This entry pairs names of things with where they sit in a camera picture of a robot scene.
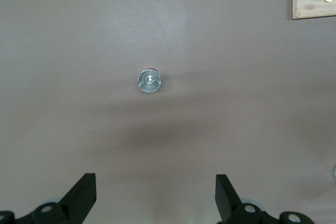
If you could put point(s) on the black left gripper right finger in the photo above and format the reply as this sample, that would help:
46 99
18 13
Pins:
231 203

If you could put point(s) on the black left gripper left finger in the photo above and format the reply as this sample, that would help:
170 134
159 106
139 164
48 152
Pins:
73 203

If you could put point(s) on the steel double jigger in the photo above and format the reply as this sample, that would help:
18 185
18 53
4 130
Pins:
149 80

